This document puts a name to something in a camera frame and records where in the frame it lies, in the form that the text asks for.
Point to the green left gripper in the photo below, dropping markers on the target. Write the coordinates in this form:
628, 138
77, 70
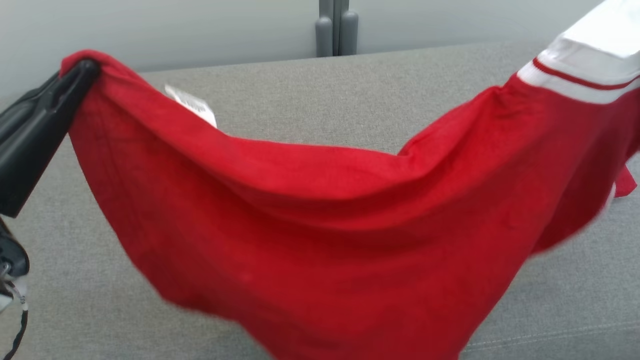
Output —
10, 265

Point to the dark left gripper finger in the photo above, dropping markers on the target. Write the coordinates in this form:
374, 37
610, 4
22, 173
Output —
50, 87

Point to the red and white jersey shirt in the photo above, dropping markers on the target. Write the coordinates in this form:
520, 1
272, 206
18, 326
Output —
325, 225

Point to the grey rounded post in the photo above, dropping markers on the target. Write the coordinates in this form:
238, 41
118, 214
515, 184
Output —
349, 35
324, 37

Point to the grey vertical rail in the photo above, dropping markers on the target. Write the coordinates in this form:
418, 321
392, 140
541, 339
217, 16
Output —
334, 10

